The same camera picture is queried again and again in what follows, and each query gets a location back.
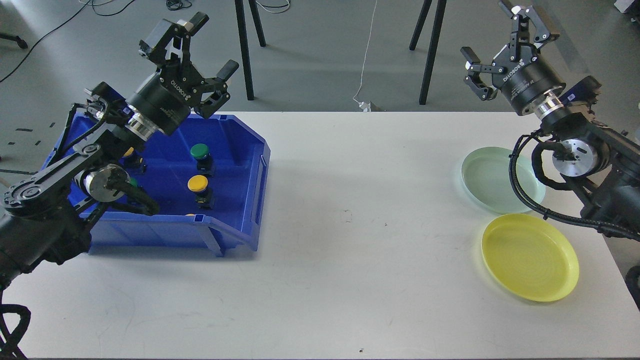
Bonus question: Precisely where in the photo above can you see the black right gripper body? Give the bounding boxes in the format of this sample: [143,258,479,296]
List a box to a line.
[492,44,566,116]

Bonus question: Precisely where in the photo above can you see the white cable on floor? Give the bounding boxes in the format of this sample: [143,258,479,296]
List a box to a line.
[352,0,379,113]

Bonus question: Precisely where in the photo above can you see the black tripod legs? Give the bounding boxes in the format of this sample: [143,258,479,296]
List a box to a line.
[234,0,266,101]
[409,0,448,106]

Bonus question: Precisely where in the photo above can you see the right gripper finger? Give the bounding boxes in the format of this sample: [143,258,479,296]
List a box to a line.
[461,47,510,101]
[498,0,560,59]

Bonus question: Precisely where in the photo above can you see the black tripod legs right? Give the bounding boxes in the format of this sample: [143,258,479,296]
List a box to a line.
[409,0,448,106]

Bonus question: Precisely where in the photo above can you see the black tripod legs left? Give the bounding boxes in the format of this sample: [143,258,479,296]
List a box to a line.
[234,0,266,101]

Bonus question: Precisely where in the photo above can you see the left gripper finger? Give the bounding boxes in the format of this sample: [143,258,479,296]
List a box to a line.
[192,59,240,119]
[138,12,210,69]

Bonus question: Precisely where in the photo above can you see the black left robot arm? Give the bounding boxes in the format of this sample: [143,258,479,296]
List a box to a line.
[0,12,239,291]

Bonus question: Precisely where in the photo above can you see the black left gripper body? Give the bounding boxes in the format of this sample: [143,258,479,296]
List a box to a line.
[125,64,206,137]

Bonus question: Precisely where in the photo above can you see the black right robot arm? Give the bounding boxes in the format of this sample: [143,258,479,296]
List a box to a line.
[461,0,640,240]

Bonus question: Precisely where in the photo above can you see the yellow plate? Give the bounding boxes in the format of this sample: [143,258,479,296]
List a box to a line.
[480,213,580,303]

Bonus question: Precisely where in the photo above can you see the black cable on floor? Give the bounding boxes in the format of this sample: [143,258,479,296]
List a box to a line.
[0,0,193,84]

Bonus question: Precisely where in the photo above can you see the light green plate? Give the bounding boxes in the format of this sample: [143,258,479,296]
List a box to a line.
[461,146,546,214]

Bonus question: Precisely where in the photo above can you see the blue plastic bin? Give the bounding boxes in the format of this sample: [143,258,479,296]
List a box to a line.
[41,112,271,258]

